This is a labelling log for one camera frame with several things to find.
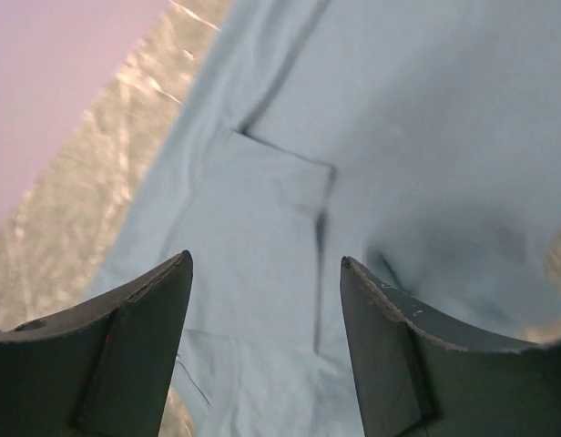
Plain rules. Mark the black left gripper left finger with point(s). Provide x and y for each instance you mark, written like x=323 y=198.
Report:
x=100 y=368

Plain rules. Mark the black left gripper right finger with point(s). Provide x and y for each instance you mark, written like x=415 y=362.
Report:
x=420 y=372

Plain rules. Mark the grey blue t shirt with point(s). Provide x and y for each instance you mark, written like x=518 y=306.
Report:
x=422 y=138

